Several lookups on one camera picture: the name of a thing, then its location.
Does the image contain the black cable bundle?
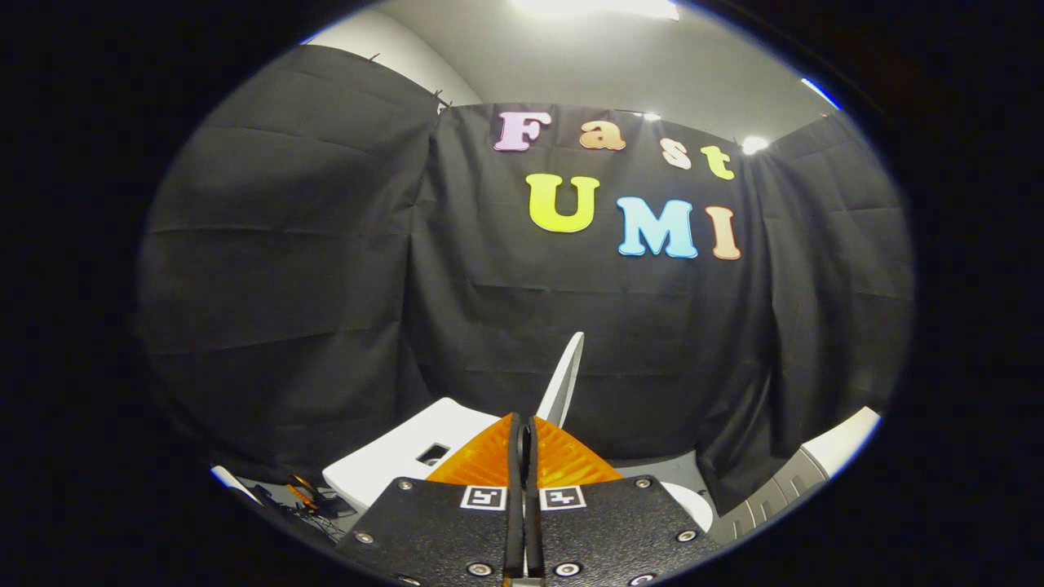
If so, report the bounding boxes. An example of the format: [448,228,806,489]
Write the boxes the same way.
[245,473,360,543]

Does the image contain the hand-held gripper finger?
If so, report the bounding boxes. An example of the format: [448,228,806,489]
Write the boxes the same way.
[334,412,527,587]
[526,414,720,587]

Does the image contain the large ceiling light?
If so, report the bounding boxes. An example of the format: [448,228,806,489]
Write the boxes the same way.
[512,0,680,21]

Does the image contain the grey ribbed plastic panel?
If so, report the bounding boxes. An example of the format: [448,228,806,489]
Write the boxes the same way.
[708,406,883,547]

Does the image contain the black backdrop cloth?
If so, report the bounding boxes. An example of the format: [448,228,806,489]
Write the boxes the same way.
[137,45,916,514]

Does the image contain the small orange tool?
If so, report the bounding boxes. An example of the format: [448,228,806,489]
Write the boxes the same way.
[285,474,321,510]

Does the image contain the white toilet lid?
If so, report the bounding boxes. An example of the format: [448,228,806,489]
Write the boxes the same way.
[534,331,586,430]

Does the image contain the white toilet tank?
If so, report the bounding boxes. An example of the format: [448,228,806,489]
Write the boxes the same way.
[321,397,502,514]

